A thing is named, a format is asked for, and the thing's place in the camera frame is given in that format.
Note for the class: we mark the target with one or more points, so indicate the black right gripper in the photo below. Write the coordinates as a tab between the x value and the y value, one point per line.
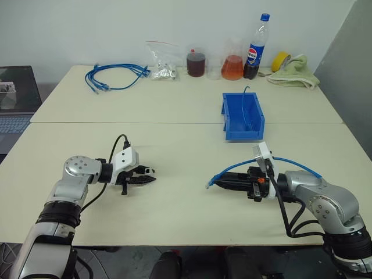
255	189

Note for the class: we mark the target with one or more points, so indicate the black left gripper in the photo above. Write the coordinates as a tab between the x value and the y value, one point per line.
125	181

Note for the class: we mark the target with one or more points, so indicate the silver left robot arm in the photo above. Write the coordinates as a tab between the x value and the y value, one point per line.
75	171

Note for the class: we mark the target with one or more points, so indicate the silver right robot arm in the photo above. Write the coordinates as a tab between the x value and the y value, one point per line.
328	194

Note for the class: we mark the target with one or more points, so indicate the blue plastic storage bin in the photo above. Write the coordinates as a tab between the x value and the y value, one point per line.
234	116

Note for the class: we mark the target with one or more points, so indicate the clear zip bag of couplers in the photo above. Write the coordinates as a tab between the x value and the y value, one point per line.
164	71

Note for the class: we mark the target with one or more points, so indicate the empty clear beaker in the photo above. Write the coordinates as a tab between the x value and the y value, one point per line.
214	72

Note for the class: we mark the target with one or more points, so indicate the flask with orange liquid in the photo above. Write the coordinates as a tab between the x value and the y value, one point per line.
232	68

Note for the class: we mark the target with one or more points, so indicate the beaker with dark red liquid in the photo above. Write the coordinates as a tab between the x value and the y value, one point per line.
196	65

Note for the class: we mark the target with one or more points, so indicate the pale green towel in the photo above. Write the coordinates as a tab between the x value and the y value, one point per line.
296	72

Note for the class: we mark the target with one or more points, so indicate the yellow tape roll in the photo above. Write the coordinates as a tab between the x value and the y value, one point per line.
277	61

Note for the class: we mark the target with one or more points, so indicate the Pepsi cola bottle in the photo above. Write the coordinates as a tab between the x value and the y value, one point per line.
255	52

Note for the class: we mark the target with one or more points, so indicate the grey laptop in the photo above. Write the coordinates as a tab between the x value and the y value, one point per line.
16	93

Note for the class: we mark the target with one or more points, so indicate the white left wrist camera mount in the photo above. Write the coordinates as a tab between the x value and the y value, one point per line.
126	158

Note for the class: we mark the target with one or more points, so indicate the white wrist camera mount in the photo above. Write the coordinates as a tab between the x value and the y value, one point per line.
126	158
265	152

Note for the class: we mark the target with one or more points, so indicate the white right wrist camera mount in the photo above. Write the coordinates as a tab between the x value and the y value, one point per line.
265	152

